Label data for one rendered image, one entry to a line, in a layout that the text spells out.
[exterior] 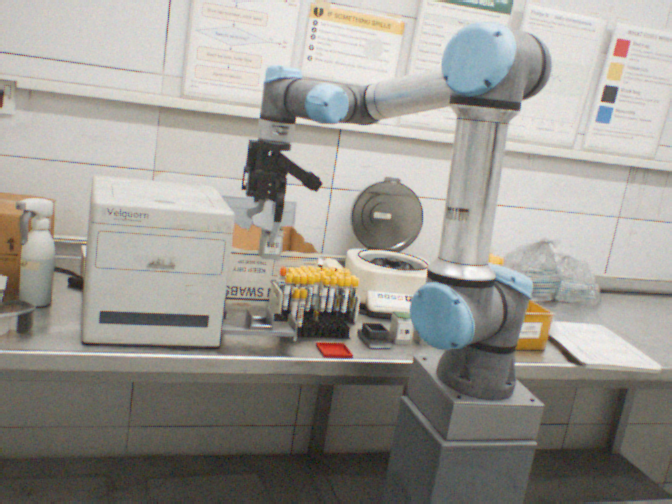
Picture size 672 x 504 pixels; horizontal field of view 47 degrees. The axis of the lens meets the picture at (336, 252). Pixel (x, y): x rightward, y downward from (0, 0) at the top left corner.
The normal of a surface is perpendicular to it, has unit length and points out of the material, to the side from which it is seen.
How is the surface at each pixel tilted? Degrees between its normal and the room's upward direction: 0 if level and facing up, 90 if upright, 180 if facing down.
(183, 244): 90
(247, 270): 86
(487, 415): 90
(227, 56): 93
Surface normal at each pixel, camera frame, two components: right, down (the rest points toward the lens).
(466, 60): -0.64, -0.05
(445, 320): -0.67, 0.21
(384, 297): 0.20, -0.76
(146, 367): 0.29, 0.27
